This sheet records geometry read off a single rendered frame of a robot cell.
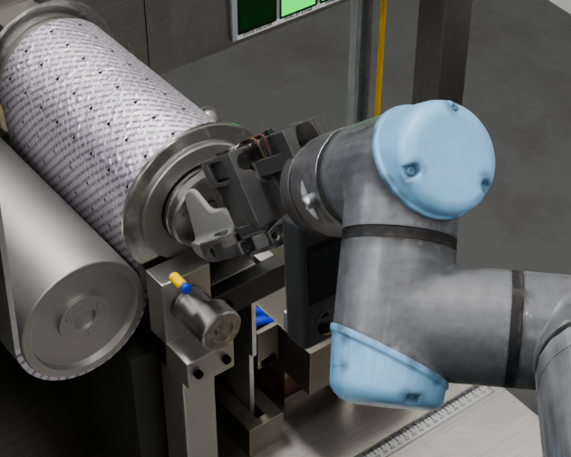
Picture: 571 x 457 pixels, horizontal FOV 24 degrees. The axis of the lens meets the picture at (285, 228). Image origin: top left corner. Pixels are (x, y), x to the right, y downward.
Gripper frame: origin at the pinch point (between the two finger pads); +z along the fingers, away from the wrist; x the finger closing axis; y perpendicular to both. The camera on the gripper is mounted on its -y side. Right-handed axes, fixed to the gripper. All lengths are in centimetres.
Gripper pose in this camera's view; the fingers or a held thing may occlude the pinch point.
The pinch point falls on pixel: (226, 240)
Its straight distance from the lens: 112.9
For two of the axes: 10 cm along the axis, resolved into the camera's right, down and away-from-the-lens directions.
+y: -3.9, -9.2, -0.9
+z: -4.6, 1.1, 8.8
